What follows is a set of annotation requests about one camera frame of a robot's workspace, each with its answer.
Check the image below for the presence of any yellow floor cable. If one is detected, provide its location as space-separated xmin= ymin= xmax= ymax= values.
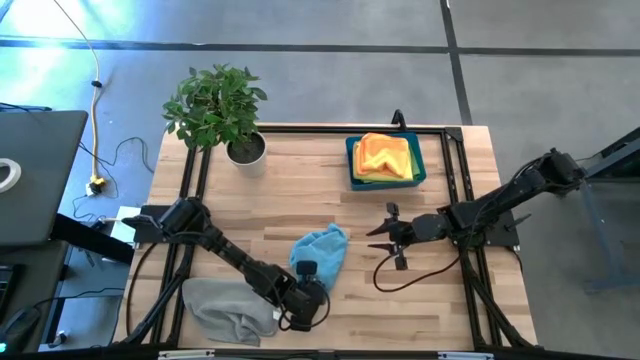
xmin=51 ymin=0 xmax=109 ymax=189

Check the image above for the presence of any grey microfiber towel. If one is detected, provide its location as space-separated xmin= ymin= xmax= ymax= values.
xmin=180 ymin=277 xmax=281 ymax=348

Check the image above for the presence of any thin black floor cable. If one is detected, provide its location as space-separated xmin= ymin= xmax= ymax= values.
xmin=74 ymin=135 xmax=155 ymax=224

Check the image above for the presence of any teal microfiber towel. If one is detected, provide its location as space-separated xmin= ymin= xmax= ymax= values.
xmin=288 ymin=222 xmax=351 ymax=293

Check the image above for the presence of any black keyboard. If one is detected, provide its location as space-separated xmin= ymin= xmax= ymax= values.
xmin=0 ymin=263 xmax=22 ymax=308

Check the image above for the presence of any dark metal cart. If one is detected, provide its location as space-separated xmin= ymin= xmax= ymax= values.
xmin=551 ymin=126 xmax=640 ymax=294

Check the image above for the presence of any green leafy plant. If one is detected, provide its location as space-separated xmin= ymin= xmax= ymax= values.
xmin=161 ymin=62 xmax=269 ymax=152

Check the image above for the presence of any silver edge bracket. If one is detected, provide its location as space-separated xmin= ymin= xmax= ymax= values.
xmin=158 ymin=349 xmax=217 ymax=360
xmin=438 ymin=350 xmax=496 ymax=360

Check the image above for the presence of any black aluminium table frame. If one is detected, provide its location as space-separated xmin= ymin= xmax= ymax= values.
xmin=119 ymin=123 xmax=539 ymax=352

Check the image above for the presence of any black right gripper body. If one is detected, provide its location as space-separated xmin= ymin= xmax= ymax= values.
xmin=385 ymin=201 xmax=420 ymax=272

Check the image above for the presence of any black camera bracket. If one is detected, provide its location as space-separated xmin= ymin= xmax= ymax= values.
xmin=390 ymin=108 xmax=409 ymax=133

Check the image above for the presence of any white power box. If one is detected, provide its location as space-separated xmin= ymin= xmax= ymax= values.
xmin=109 ymin=204 xmax=139 ymax=248

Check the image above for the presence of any black side desk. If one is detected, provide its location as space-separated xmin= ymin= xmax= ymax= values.
xmin=0 ymin=214 xmax=137 ymax=354

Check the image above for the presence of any white plant pot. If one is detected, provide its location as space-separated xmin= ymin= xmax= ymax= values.
xmin=223 ymin=130 xmax=269 ymax=179

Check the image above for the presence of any blue plastic bin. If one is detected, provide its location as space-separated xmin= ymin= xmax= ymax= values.
xmin=344 ymin=131 xmax=428 ymax=193

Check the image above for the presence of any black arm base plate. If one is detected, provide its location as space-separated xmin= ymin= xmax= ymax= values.
xmin=122 ymin=204 xmax=208 ymax=246
xmin=451 ymin=206 xmax=522 ymax=249

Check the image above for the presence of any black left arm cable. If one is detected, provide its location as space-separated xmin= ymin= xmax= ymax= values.
xmin=276 ymin=283 xmax=332 ymax=333

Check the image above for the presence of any orange microfiber towel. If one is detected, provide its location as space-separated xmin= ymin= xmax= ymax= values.
xmin=355 ymin=132 xmax=415 ymax=181

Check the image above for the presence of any white tape roll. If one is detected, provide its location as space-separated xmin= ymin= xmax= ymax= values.
xmin=0 ymin=156 xmax=23 ymax=195

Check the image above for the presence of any black computer mouse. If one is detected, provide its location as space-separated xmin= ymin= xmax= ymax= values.
xmin=0 ymin=305 xmax=42 ymax=349

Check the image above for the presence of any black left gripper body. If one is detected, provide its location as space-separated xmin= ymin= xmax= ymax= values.
xmin=286 ymin=259 xmax=330 ymax=331

